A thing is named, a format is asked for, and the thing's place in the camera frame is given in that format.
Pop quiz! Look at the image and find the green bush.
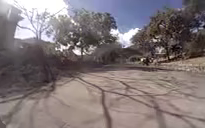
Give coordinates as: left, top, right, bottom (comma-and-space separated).
91, 42, 125, 65

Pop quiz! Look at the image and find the building with dark roof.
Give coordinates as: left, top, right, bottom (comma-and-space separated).
121, 47, 145, 63

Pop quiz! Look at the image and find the green leafy tree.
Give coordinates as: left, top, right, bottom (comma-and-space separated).
52, 9, 119, 62

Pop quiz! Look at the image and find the dark vehicle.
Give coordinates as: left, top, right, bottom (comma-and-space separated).
141, 56, 152, 66

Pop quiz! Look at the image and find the grey concrete road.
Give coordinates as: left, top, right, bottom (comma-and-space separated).
0, 65, 205, 128

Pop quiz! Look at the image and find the dry bushes hedge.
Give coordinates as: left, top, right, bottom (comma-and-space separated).
0, 42, 69, 90

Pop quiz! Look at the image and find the bare tree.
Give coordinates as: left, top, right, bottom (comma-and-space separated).
13, 2, 63, 42

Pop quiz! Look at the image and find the group of leafy trees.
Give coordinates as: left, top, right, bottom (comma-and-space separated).
131, 5, 205, 62

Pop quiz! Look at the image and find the stony bank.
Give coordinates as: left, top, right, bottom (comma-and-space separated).
154, 52, 205, 75

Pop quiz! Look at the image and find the grey building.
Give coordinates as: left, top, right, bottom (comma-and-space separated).
0, 0, 25, 56

